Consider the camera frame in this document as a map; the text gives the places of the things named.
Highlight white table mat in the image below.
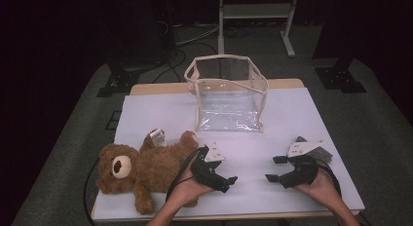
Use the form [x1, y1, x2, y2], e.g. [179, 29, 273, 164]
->
[92, 87, 365, 222]

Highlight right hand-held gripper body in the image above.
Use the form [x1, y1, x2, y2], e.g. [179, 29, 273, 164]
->
[282, 140, 325, 189]

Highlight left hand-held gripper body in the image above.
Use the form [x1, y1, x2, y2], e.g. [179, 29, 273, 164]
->
[189, 141, 228, 188]

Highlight black floor socket panel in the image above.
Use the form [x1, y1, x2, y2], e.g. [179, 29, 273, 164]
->
[105, 110, 123, 132]

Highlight left hand-held gripper cable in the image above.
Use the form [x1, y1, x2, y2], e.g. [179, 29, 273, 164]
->
[83, 147, 204, 226]

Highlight grey floor cable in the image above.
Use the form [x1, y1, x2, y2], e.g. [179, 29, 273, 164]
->
[174, 24, 219, 47]

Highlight hand-held gripper cable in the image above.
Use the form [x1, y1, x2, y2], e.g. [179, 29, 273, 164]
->
[83, 147, 204, 226]
[316, 161, 373, 226]

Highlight black stand base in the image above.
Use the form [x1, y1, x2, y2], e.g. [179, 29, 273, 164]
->
[315, 58, 367, 94]
[96, 61, 140, 97]

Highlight right hand-held gripper cable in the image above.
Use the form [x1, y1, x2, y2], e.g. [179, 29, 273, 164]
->
[316, 161, 373, 226]

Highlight person's right hand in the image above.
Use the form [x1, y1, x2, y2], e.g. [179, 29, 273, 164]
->
[293, 168, 343, 209]

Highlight tangle of black floor cables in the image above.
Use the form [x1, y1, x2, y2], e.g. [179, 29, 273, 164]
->
[223, 24, 257, 39]

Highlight brown teddy bear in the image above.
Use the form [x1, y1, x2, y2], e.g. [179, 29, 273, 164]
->
[95, 130, 201, 216]

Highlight black floor cable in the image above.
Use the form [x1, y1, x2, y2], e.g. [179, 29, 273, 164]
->
[152, 49, 187, 84]

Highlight white metal stand frame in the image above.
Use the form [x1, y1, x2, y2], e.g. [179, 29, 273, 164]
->
[217, 0, 300, 58]

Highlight clear plastic bag beige trim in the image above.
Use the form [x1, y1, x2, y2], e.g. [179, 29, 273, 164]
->
[183, 54, 270, 134]

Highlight person's left hand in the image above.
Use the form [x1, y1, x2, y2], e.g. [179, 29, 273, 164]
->
[168, 164, 216, 208]

